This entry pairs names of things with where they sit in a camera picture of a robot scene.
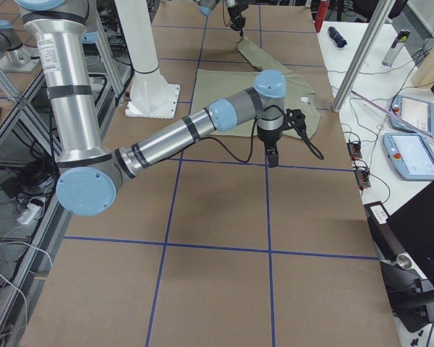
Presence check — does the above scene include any grey spray bottle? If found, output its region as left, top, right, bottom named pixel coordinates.
left=381, top=29, right=411, bottom=67

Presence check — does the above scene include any red cylinder bottle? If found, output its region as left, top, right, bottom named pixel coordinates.
left=314, top=0, right=330, bottom=33

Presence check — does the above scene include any third robot base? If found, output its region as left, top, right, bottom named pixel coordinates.
left=0, top=20, right=39, bottom=73

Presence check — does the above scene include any olive green long-sleeve shirt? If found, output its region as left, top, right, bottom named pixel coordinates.
left=191, top=38, right=321, bottom=140

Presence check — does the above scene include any far blue teach pendant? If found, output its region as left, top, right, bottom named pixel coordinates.
left=390, top=95, right=434, bottom=136

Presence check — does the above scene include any near blue teach pendant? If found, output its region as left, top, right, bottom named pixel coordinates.
left=383, top=133, right=434, bottom=181

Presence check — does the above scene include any blue teach pendant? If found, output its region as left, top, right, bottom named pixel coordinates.
left=390, top=95, right=434, bottom=136
left=383, top=133, right=434, bottom=181

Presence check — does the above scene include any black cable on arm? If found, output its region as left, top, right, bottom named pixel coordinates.
left=198, top=105, right=326, bottom=163

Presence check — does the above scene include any aluminium frame post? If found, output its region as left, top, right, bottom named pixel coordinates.
left=332, top=0, right=395, bottom=113

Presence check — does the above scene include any folded dark blue umbrella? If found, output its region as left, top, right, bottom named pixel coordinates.
left=327, top=26, right=347, bottom=48

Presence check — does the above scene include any reacher grabber stick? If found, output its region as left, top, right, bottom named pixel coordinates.
left=351, top=90, right=434, bottom=143

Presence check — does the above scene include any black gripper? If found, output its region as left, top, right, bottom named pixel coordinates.
left=227, top=5, right=247, bottom=38
left=257, top=127, right=282, bottom=167

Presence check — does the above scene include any black box with label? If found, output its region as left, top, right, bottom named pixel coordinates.
left=364, top=202, right=405, bottom=261

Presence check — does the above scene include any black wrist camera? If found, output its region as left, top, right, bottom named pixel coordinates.
left=286, top=108, right=307, bottom=137

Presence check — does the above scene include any black monitor with stand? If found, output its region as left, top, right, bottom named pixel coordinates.
left=381, top=181, right=434, bottom=333

